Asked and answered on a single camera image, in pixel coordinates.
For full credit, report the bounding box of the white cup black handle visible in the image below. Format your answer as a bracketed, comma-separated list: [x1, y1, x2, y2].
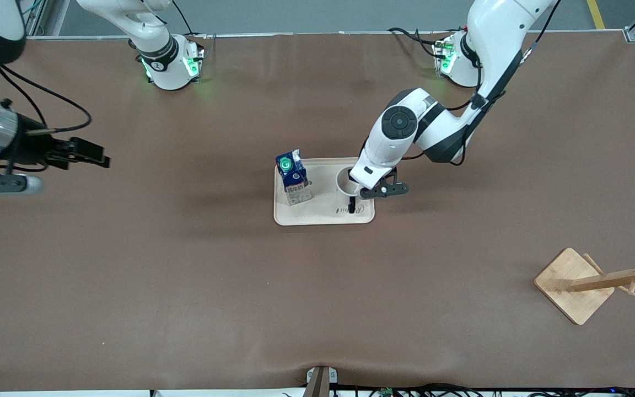
[335, 165, 363, 206]

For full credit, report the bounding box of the blue white milk carton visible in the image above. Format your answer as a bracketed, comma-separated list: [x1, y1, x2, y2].
[275, 148, 314, 207]

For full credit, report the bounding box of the wooden cup rack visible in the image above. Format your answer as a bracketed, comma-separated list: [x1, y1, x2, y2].
[534, 237, 635, 326]

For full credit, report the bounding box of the cream rectangular plastic tray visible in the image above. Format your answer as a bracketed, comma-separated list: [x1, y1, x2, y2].
[273, 157, 376, 227]

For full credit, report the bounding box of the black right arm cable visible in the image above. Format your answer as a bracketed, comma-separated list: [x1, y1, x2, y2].
[0, 65, 93, 135]

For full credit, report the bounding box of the black base cable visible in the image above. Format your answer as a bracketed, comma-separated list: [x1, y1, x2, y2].
[388, 27, 451, 59]
[171, 0, 209, 42]

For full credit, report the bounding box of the table edge camera mount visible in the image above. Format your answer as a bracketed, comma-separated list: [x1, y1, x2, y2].
[305, 366, 339, 397]

